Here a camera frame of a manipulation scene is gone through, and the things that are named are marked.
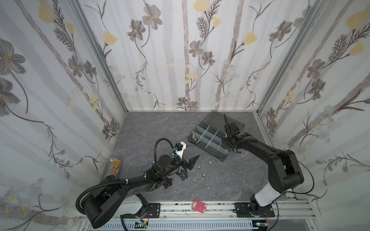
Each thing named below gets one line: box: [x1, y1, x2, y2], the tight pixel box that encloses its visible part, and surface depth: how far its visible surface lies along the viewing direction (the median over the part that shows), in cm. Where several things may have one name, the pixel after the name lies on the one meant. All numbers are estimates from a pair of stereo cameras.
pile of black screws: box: [162, 176, 173, 190], surface depth 85 cm
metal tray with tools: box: [107, 156, 122, 179], surface depth 92 cm
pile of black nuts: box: [175, 169, 188, 181], surface depth 88 cm
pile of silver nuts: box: [196, 165, 207, 179], surface depth 88 cm
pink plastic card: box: [191, 199, 207, 214], surface depth 76 cm
